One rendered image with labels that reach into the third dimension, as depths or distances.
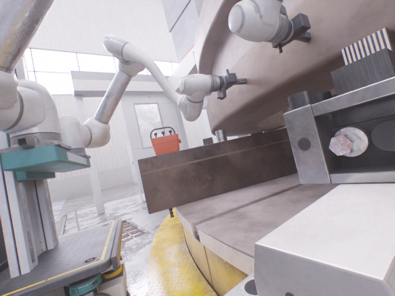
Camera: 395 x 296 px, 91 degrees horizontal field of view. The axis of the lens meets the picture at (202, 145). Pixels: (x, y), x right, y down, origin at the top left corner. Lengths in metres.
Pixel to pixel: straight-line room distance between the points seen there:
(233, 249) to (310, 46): 0.82
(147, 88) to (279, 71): 3.87
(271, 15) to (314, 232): 0.59
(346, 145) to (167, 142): 1.10
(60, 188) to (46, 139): 13.57
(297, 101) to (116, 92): 1.15
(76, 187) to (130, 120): 10.44
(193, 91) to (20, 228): 0.92
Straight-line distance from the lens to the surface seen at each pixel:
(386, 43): 0.78
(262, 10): 0.70
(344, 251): 0.30
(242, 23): 0.67
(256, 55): 1.17
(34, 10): 0.80
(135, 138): 4.38
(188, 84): 1.01
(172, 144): 1.41
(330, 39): 0.95
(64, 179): 14.46
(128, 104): 4.56
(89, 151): 4.25
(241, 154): 1.52
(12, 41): 0.80
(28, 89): 0.95
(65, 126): 1.39
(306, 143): 0.61
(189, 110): 1.11
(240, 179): 1.52
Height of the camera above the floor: 0.60
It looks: 3 degrees up
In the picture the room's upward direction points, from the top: 13 degrees counter-clockwise
